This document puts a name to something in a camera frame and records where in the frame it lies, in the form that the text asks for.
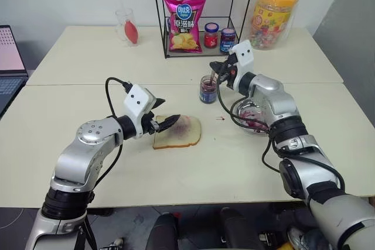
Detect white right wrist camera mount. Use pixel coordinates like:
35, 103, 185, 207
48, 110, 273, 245
228, 40, 255, 80

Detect clear drinking glass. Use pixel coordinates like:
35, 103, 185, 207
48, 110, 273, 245
114, 8, 141, 47

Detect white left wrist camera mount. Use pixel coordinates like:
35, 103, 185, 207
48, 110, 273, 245
122, 84, 156, 140

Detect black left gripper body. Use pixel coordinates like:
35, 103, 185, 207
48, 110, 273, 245
139, 102, 161, 138

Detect black wire frame shelf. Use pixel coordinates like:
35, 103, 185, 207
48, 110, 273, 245
150, 0, 259, 60

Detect open laptop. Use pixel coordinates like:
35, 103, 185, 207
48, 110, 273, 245
0, 25, 29, 117

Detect dark rounded shape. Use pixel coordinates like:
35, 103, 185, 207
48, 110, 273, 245
145, 213, 183, 250
219, 207, 265, 250

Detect pink potato chips bag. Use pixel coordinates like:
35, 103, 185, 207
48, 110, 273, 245
162, 0, 207, 54

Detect white sneaker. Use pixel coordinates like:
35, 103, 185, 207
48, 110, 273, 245
287, 226, 309, 250

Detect red silicone utensil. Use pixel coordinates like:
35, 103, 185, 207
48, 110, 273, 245
123, 19, 140, 46

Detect blue jam jar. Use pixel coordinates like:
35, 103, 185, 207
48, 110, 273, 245
219, 28, 236, 55

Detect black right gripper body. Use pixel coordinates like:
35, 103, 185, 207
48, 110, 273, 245
221, 53, 239, 89

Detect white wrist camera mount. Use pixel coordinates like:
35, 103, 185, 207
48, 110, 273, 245
122, 84, 156, 140
228, 40, 255, 80

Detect white bread slice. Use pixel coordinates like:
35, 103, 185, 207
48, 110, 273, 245
152, 115, 203, 150

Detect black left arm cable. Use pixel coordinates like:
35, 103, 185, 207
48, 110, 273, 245
96, 77, 132, 189

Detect glass bowl with jam smears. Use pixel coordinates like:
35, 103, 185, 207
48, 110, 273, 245
231, 97, 272, 137

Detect red jam jar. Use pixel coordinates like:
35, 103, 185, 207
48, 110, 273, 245
203, 22, 220, 49

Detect candy jar with orange lid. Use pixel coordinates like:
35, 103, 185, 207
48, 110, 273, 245
248, 0, 301, 50

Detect open glass jam jar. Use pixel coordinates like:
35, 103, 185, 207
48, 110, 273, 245
199, 74, 219, 105

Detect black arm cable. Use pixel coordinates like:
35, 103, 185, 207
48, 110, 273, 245
217, 79, 346, 193
96, 77, 132, 189

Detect black tripod legs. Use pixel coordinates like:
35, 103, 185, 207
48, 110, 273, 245
74, 216, 98, 250

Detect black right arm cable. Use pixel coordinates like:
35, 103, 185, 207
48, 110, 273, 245
217, 79, 346, 193

